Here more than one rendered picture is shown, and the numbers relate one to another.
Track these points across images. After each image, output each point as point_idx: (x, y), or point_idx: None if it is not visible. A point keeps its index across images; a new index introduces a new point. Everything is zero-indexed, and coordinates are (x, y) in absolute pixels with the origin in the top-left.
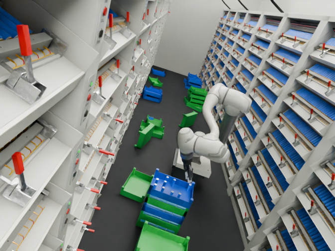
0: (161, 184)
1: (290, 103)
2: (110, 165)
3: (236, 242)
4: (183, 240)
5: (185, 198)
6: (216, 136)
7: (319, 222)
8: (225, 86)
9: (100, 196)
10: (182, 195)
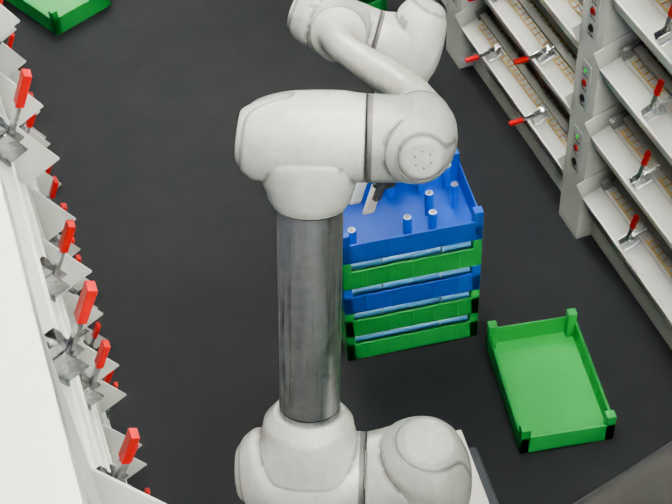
0: (439, 223)
1: None
2: (671, 316)
3: (126, 401)
4: None
5: (345, 220)
6: (329, 7)
7: None
8: (393, 134)
9: (608, 287)
10: (360, 225)
